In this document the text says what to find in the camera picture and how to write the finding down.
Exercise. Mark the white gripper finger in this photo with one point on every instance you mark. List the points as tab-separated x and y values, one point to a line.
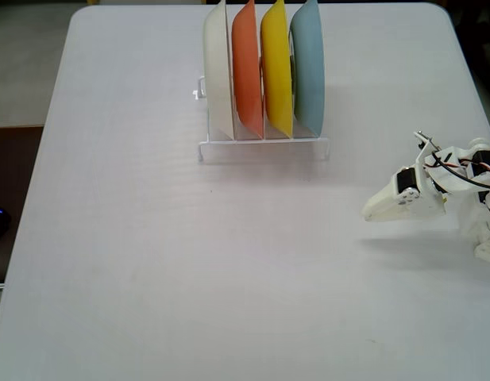
403	210
381	198

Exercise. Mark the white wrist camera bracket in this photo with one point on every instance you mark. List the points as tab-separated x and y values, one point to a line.
421	156

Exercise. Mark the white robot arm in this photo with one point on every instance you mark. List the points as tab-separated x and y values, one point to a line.
481	145

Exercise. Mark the tan wooden piece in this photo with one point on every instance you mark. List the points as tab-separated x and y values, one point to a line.
93	2

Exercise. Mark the white plate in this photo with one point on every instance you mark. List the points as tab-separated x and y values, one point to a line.
217	59

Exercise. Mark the yellow plate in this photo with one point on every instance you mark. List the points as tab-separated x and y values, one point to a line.
276	63

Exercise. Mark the blue plate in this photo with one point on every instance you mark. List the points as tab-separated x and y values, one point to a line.
310	67

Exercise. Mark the orange plate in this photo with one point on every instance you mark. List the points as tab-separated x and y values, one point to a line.
246	67

